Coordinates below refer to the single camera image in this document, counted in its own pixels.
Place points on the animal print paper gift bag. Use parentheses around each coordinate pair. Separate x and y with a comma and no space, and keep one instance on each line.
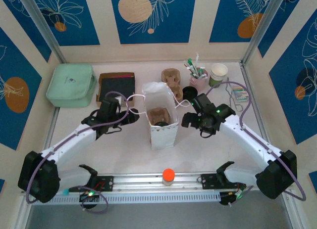
(163,140)

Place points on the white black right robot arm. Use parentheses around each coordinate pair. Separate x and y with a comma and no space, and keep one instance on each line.
(247,137)

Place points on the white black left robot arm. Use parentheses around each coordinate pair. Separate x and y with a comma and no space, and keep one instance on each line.
(67,145)

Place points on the green paper coffee cup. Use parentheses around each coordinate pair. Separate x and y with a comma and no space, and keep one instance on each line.
(218,73)

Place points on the blue wet wipes pack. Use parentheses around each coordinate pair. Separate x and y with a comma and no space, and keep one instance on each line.
(65,191)

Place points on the brown cardboard box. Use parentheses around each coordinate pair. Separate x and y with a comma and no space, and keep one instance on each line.
(97,90)

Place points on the dark blue napkin stack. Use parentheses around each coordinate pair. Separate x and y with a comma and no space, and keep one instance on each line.
(116,86)

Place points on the pink metal bucket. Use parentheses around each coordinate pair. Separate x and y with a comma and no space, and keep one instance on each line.
(199,83)

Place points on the printed sugar sachets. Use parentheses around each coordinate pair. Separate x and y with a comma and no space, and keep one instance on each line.
(240,94)

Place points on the pink paper sheet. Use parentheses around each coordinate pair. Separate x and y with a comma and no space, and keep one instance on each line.
(122,76)

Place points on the mint green zip pouch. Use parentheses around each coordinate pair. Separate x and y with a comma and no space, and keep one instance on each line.
(70,85)

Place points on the stacked brown pulp cup carriers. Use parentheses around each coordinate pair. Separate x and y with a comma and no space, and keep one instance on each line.
(171,78)

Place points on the orange capped jar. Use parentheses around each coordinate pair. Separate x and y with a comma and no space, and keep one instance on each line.
(168,175)

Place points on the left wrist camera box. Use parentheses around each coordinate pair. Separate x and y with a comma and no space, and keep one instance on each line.
(119,101)

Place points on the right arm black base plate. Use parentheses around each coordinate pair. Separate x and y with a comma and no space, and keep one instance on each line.
(210,182)

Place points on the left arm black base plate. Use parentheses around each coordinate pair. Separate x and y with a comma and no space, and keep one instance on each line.
(104,183)

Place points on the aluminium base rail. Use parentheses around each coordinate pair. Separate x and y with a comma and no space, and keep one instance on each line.
(138,180)

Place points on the aluminium frame post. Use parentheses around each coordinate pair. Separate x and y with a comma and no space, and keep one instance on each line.
(42,23)
(265,23)

